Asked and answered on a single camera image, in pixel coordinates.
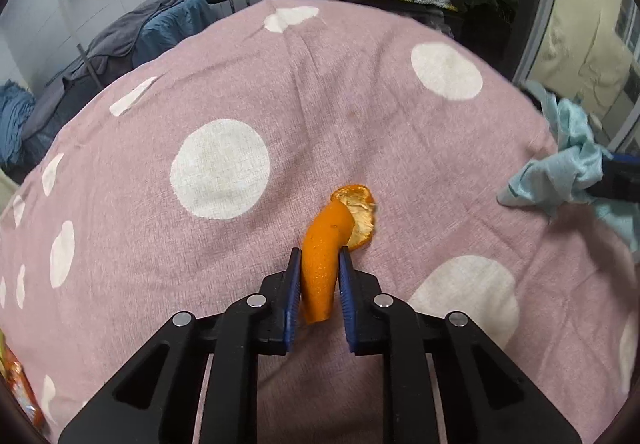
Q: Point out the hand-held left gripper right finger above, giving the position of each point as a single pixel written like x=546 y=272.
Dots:
x=346 y=294

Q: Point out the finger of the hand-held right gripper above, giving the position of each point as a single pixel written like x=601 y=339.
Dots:
x=620 y=179

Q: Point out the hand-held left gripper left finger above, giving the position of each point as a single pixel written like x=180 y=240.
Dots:
x=294 y=294

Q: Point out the orange peel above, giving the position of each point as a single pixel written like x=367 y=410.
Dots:
x=322 y=249

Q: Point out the light blue cloth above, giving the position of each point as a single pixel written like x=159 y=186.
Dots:
x=560 y=168

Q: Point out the pink polka-dot blanket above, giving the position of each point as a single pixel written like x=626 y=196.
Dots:
x=350 y=98

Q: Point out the orange snack packet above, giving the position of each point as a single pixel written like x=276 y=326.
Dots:
x=20 y=389

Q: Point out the clothes pile on chair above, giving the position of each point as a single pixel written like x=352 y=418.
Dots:
x=165 y=23

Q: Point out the grey towel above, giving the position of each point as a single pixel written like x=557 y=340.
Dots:
x=110 y=38

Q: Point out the blue cloth heap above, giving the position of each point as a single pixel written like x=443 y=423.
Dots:
x=12 y=118

